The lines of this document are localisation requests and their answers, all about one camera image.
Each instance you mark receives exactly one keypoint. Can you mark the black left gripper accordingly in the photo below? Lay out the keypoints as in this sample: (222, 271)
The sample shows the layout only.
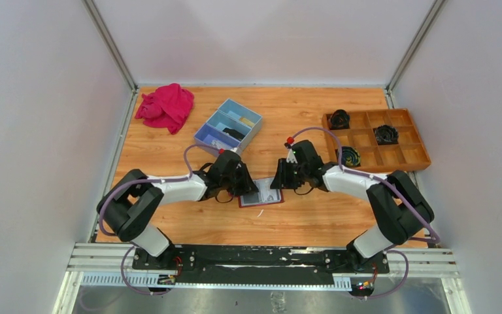
(242, 181)

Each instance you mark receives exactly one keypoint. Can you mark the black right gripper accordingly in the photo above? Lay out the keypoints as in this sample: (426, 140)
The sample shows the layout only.
(283, 174)

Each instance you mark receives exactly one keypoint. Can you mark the silver VIP card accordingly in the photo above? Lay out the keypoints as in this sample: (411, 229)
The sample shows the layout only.
(267, 195)

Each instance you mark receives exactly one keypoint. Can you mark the red leather card holder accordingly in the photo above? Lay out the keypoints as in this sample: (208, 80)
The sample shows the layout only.
(252, 199)

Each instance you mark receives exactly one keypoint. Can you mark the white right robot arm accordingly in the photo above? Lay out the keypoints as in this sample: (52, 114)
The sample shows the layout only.
(400, 210)

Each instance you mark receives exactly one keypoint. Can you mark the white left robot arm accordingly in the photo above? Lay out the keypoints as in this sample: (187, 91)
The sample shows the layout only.
(129, 207)

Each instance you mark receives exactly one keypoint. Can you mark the gold card in box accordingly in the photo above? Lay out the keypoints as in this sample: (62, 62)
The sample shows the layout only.
(247, 122)

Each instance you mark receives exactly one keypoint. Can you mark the black item in box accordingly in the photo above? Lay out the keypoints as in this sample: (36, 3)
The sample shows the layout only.
(234, 134)

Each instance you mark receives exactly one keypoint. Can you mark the blue compartment organizer box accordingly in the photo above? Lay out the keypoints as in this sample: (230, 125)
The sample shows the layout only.
(211, 136)

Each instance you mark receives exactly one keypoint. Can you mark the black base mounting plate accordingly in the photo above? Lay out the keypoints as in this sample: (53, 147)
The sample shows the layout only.
(258, 265)

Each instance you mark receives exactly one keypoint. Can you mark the wooden compartment tray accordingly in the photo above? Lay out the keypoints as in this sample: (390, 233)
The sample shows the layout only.
(409, 154)

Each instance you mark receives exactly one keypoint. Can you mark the crumpled pink cloth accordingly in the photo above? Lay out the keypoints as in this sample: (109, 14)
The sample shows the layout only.
(167, 107)

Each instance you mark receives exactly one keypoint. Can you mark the aluminium frame rail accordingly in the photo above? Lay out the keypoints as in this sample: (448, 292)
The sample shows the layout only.
(102, 264)

